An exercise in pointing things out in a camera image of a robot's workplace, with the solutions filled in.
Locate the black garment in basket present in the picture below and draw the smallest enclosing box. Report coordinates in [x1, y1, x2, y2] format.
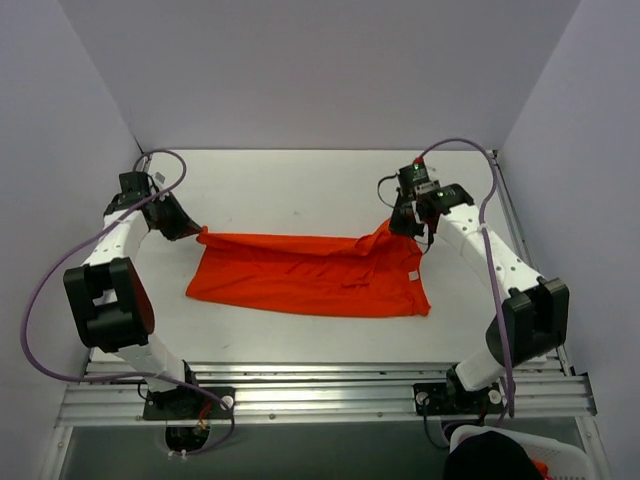
[442, 431, 544, 480]

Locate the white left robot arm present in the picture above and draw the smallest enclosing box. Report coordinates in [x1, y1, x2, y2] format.
[63, 194, 202, 419]

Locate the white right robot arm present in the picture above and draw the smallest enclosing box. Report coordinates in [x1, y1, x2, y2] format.
[390, 182, 570, 413]

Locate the white laundry basket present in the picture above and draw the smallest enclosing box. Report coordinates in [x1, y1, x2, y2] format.
[443, 425, 596, 480]

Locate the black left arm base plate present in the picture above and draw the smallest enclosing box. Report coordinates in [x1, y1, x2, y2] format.
[142, 386, 236, 421]

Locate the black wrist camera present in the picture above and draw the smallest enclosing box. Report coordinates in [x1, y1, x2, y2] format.
[398, 162, 431, 191]
[119, 171, 150, 202]

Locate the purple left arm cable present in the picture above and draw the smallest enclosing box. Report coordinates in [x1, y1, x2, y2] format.
[19, 149, 236, 457]

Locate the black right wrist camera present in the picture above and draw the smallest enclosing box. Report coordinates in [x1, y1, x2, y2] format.
[398, 162, 431, 191]

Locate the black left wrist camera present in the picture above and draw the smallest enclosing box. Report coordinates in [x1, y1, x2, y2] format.
[119, 171, 150, 202]

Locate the orange t shirt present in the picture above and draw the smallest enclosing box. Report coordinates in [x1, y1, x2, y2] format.
[186, 222, 431, 318]

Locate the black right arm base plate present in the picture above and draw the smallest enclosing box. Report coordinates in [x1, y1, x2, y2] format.
[412, 382, 504, 417]

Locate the aluminium rail frame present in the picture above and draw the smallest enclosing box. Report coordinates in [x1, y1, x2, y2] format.
[40, 146, 610, 479]

